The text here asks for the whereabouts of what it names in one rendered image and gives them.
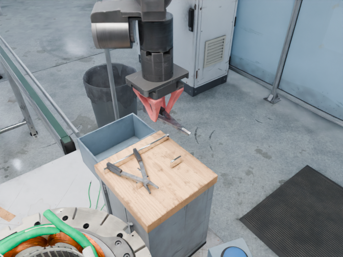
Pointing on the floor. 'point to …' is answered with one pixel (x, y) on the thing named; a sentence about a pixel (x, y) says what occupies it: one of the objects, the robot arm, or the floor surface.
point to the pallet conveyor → (59, 136)
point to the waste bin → (107, 115)
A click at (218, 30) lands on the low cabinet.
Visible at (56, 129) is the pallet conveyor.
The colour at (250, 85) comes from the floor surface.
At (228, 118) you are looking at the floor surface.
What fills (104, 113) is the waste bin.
